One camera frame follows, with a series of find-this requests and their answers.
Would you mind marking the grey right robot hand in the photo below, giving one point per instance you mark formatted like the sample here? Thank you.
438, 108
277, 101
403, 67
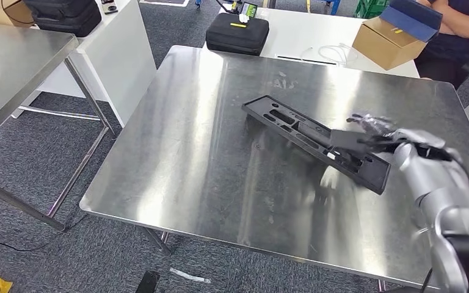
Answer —
376, 125

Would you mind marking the black plastic panel part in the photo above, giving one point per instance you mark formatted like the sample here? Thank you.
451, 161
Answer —
374, 178

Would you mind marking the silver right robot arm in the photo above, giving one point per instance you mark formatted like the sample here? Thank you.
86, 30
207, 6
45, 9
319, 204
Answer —
441, 182

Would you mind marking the blue metal shelf rack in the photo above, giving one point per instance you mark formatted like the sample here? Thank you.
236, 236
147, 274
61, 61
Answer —
333, 6

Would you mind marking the stainless steel workbench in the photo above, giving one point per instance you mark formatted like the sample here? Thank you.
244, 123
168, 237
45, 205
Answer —
218, 161

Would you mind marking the brown cardboard box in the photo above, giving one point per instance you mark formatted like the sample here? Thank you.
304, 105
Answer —
384, 48
0, 12

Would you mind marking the person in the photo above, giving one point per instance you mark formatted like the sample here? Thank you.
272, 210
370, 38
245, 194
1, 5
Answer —
449, 48

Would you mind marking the blue folder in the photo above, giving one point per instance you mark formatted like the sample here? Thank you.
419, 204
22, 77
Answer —
412, 18

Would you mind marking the green ribbed plastic crate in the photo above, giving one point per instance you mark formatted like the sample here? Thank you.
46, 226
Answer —
370, 8

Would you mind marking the white desk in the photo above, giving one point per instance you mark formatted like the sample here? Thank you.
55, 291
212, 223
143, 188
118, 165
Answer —
291, 36

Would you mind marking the black carrying case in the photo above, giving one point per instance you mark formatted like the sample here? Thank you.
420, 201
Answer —
64, 18
236, 36

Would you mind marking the small white object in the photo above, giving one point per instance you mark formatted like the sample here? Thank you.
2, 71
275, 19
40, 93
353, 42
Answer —
243, 18

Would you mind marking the green screen device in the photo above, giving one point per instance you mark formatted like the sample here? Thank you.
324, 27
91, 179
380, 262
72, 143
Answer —
250, 10

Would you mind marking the long white paper scrap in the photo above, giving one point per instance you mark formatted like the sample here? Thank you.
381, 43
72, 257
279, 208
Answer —
190, 276

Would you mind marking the stainless steel table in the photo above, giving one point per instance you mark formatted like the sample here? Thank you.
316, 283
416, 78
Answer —
16, 52

